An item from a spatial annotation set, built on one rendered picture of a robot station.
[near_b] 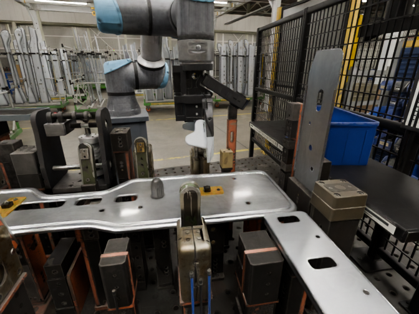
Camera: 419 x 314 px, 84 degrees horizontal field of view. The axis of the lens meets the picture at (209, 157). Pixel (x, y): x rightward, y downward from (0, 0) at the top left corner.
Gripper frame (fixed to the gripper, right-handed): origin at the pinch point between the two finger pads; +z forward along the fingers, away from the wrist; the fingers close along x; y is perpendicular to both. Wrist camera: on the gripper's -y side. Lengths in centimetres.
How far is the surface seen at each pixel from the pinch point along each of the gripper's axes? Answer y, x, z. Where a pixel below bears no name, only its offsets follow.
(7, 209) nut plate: 45.8, 1.6, 10.5
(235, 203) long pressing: -5.9, 6.9, 11.0
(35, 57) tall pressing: 360, -695, -39
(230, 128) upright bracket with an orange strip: -9.5, -14.6, -1.6
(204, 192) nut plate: 0.9, 1.0, 10.7
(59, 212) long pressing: 34.1, 4.1, 10.9
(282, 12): -138, -270, -80
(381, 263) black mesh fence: -56, 5, 40
